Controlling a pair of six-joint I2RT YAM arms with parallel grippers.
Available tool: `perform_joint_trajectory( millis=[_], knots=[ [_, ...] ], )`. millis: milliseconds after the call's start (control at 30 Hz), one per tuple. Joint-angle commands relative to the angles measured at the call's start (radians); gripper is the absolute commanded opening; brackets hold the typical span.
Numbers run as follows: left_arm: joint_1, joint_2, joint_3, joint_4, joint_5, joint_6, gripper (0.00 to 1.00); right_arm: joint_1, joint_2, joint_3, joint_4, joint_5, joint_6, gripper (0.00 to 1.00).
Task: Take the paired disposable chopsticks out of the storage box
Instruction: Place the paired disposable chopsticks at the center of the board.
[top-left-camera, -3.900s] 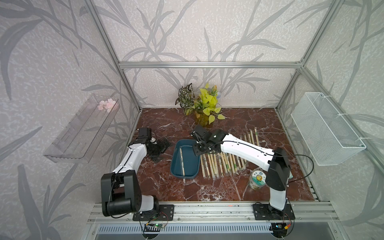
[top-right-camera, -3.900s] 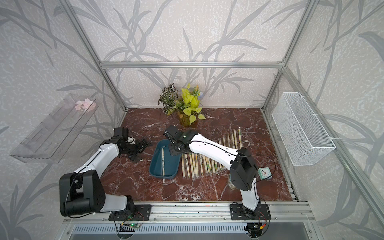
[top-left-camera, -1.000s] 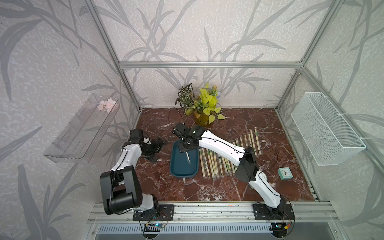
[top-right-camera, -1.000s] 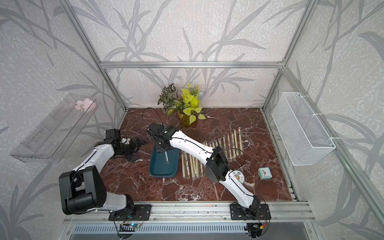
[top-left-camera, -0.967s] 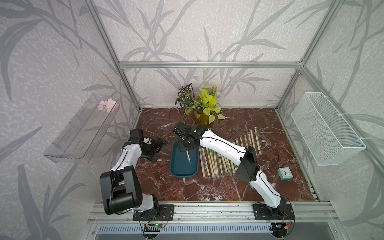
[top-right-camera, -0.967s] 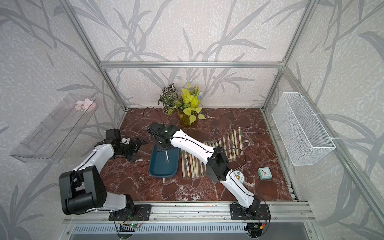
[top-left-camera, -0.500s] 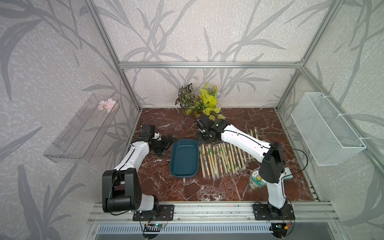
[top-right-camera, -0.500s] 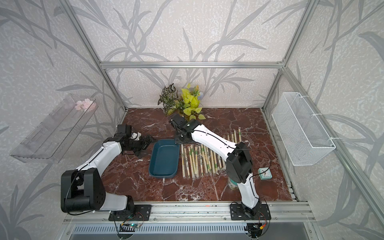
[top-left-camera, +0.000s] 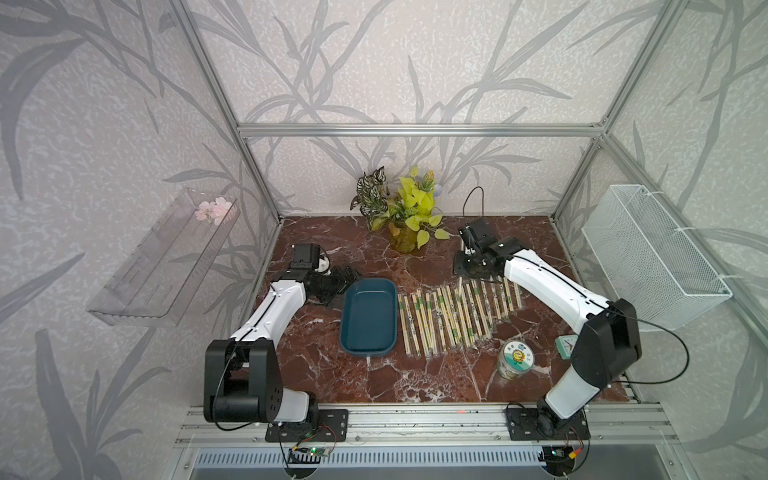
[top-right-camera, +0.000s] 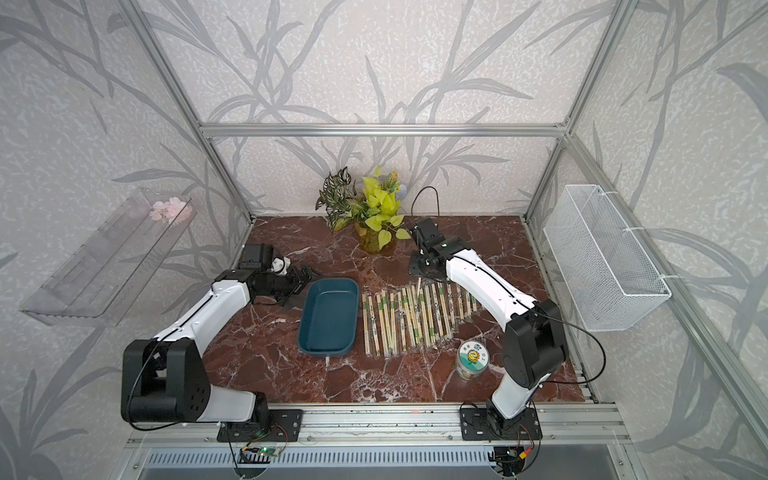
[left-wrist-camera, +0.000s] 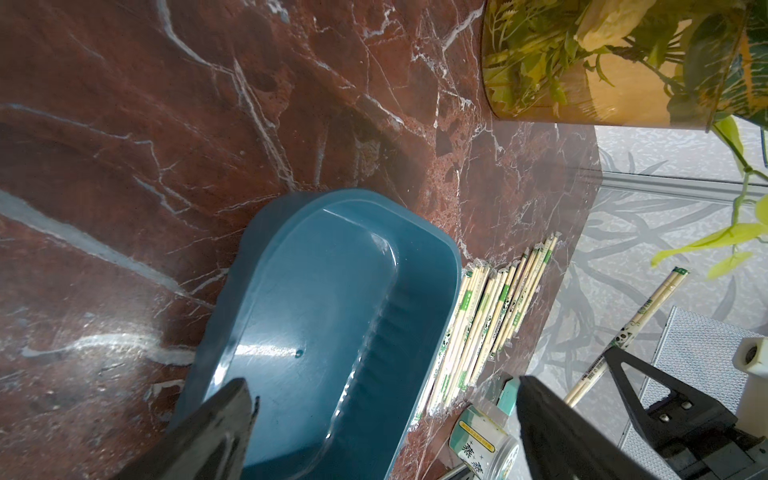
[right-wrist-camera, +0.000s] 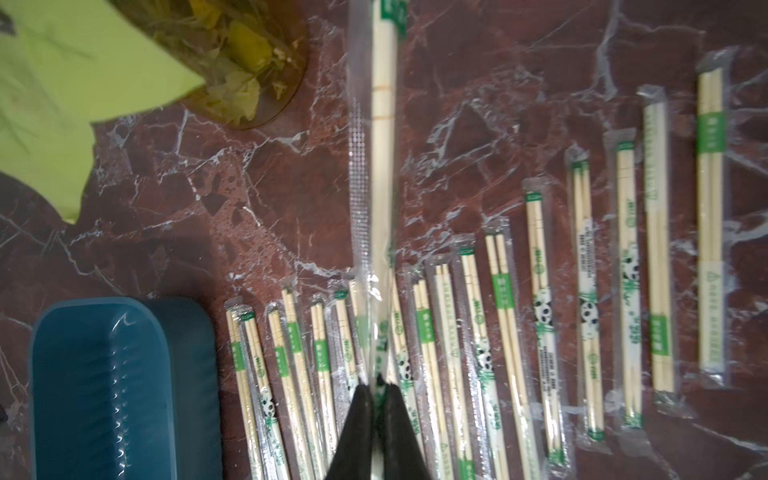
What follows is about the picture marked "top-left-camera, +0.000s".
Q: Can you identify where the chopstick pair twelfth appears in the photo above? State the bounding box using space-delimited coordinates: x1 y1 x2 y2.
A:
503 277 515 314

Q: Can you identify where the chopstick pair eleventh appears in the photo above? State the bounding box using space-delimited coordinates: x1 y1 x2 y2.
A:
489 283 505 322

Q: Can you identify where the teal plastic storage box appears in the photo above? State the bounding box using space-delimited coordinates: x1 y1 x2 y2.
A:
339 278 398 357

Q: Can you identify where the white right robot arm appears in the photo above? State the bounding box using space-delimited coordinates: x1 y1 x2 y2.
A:
454 218 642 426

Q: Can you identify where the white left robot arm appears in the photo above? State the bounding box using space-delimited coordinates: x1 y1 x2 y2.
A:
203 243 360 429

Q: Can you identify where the wrapped chopsticks green band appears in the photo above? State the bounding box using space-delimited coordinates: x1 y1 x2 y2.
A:
457 278 473 342

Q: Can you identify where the wrapped chopsticks panda print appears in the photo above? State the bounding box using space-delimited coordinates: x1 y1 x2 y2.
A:
512 282 523 310

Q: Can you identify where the artificial green potted plant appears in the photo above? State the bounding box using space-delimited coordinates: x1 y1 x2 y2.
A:
350 167 451 254

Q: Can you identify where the round canister with green label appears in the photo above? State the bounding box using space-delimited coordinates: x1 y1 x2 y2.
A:
496 339 535 381

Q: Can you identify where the small teal alarm clock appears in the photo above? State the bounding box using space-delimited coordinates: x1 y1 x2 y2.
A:
555 335 578 360

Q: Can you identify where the pink artificial flower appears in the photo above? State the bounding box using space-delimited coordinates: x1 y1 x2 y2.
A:
194 196 234 226

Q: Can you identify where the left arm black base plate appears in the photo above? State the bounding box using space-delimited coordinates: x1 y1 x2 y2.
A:
265 409 349 444

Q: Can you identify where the white wire mesh basket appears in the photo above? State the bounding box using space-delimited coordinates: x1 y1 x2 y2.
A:
582 184 732 332

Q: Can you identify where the clear acrylic wall shelf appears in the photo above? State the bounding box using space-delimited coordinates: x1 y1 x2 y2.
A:
86 188 240 328

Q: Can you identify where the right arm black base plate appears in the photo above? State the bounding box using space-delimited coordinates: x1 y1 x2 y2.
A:
504 402 591 442

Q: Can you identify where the aluminium front rail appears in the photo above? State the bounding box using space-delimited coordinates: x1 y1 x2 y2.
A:
173 403 682 448

